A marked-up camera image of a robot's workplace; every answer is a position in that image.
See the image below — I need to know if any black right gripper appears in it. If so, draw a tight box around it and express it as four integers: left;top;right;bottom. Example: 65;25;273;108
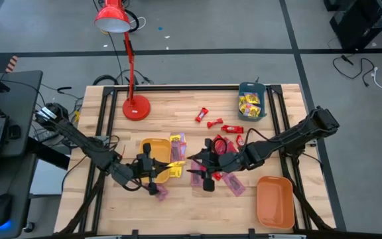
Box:
186;138;250;193

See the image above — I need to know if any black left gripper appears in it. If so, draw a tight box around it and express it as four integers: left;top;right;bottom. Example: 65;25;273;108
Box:
132;143;172;197

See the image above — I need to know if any red candy pack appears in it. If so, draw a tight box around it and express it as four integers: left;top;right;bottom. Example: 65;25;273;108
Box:
212;134;231;157
225;137;241;154

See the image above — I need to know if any yellow plastic bin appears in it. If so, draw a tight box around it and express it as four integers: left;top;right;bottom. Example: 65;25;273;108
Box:
139;137;172;184

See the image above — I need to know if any red desk lamp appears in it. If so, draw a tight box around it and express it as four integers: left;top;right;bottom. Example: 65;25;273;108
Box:
94;0;152;122

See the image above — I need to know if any orange plastic bin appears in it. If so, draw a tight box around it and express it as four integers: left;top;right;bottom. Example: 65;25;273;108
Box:
256;175;295;230

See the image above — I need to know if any teal plastic bin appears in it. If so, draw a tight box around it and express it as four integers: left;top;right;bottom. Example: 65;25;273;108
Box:
237;82;267;122

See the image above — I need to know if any white flat panel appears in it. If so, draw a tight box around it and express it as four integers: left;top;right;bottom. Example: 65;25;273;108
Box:
30;158;68;196

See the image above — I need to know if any black side desk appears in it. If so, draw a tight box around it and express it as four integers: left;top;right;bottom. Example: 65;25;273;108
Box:
0;69;44;239

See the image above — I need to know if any black computer mouse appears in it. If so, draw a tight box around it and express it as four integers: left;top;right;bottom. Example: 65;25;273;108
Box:
0;193;15;228

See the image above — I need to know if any black computer case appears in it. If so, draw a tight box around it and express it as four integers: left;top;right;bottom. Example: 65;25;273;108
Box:
323;0;382;52

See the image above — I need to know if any black right camera cable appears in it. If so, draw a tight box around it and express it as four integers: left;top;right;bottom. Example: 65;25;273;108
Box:
212;127;265;155

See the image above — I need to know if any black thick hose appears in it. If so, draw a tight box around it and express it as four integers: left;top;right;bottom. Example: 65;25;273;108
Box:
92;74;121;86

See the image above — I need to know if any black coiled cable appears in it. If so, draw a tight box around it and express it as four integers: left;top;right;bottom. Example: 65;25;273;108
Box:
124;8;141;34

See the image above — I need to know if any black floor cable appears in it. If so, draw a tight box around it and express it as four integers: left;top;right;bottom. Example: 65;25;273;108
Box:
332;54;377;88

